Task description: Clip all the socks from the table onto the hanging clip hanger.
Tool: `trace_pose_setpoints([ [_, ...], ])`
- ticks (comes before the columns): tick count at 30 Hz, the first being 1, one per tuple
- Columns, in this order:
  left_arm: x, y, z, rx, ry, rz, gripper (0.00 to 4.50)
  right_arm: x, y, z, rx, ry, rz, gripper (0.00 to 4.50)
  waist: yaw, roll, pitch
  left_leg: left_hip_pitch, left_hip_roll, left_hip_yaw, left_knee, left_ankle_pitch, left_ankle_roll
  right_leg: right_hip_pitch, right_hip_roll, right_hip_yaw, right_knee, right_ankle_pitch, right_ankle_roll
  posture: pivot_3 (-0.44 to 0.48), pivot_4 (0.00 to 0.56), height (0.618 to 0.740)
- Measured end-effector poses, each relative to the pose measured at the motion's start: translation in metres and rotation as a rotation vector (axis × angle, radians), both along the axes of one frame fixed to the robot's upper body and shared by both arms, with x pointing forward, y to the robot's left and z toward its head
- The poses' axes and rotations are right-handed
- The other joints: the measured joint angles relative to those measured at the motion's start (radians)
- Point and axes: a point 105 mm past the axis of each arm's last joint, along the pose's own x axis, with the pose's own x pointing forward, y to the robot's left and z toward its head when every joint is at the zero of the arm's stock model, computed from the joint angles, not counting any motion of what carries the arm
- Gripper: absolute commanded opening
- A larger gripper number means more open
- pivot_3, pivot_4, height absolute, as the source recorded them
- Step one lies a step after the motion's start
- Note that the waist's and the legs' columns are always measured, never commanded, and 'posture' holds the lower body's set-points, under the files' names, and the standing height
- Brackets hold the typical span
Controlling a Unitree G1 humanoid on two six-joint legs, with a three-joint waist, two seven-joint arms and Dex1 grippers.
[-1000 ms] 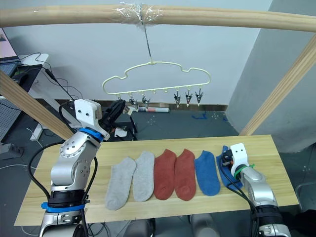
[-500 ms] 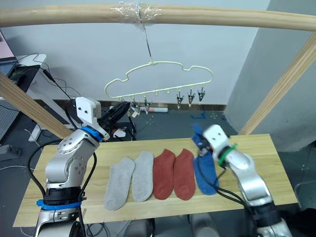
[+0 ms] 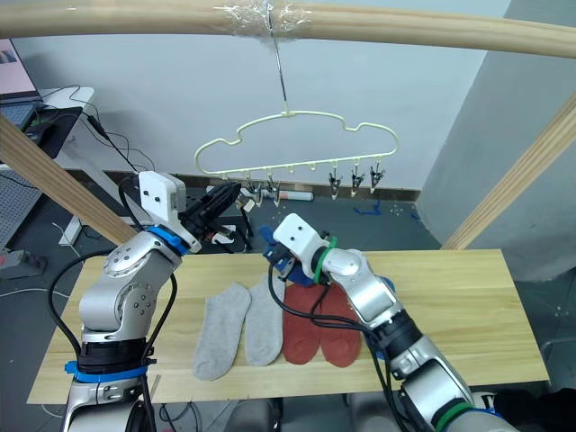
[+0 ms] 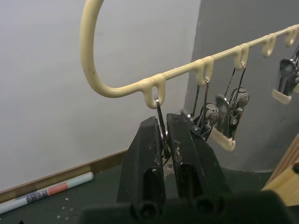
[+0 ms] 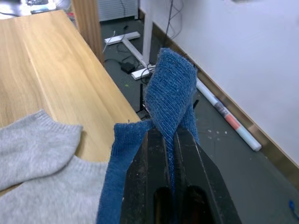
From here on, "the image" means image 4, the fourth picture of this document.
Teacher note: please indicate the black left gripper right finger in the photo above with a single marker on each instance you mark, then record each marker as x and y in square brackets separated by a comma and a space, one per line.
[184, 149]

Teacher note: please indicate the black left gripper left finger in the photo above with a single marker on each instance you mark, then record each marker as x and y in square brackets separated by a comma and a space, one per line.
[140, 158]

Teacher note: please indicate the metal hanger clip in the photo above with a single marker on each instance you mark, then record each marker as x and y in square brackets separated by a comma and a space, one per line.
[285, 74]
[227, 116]
[159, 112]
[210, 114]

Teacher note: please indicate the wooden baseboard strip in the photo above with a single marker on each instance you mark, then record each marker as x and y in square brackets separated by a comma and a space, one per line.
[70, 172]

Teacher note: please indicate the rolled paper poster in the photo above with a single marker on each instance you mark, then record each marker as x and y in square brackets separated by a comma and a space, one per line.
[46, 192]

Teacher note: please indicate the light wooden stand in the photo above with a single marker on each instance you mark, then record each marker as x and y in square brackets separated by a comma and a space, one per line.
[283, 182]

